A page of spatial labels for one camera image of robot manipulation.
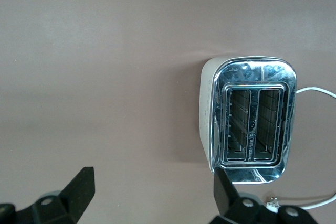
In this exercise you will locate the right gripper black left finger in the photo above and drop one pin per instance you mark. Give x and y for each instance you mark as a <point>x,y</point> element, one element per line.
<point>71,200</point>

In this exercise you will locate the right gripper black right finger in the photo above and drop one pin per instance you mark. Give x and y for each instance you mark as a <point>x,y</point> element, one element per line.
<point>228,203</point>

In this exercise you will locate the cream and chrome toaster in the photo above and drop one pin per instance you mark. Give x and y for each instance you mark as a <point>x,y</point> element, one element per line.
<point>262,77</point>

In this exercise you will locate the brown table cloth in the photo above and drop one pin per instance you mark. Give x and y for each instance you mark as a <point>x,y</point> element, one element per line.
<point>78,51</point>

